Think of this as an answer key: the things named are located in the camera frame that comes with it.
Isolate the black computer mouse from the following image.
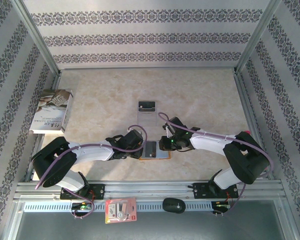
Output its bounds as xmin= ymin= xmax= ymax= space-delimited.
xmin=162 ymin=197 xmax=187 ymax=215

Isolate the clear acrylic card stand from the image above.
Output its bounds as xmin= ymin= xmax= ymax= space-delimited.
xmin=136 ymin=100 xmax=158 ymax=127

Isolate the aluminium frame post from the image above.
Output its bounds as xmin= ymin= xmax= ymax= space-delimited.
xmin=233 ymin=0 xmax=283 ymax=76
xmin=11 ymin=0 xmax=63 ymax=76

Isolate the aluminium side frame rail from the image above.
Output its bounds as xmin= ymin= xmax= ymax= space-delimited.
xmin=233 ymin=69 xmax=276 ymax=181
xmin=24 ymin=71 xmax=63 ymax=183

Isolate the packaged usb flash drive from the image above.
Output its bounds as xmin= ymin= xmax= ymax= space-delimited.
xmin=104 ymin=197 xmax=138 ymax=225

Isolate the white slotted cable duct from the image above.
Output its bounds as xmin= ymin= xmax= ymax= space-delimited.
xmin=23 ymin=201 xmax=214 ymax=213

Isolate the white paperback book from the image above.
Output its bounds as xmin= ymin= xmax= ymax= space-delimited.
xmin=29 ymin=88 xmax=74 ymax=135

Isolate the orange leather card holder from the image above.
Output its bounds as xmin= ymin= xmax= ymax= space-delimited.
xmin=138 ymin=140 xmax=172 ymax=161

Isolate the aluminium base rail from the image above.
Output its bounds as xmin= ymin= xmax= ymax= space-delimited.
xmin=13 ymin=180 xmax=284 ymax=201

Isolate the grey metal shelf panel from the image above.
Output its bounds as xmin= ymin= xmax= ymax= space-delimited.
xmin=4 ymin=199 xmax=298 ymax=240

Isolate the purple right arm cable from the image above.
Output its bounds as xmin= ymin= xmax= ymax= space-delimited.
xmin=157 ymin=112 xmax=275 ymax=216

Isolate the aluminium rear frame rail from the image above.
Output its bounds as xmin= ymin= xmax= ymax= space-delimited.
xmin=58 ymin=65 xmax=238 ymax=73

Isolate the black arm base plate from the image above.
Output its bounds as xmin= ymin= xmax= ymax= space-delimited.
xmin=192 ymin=182 xmax=239 ymax=200
xmin=59 ymin=183 xmax=106 ymax=201

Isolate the small green circuit board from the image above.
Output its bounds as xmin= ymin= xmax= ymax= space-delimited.
xmin=71 ymin=202 xmax=93 ymax=211
xmin=212 ymin=202 xmax=231 ymax=210

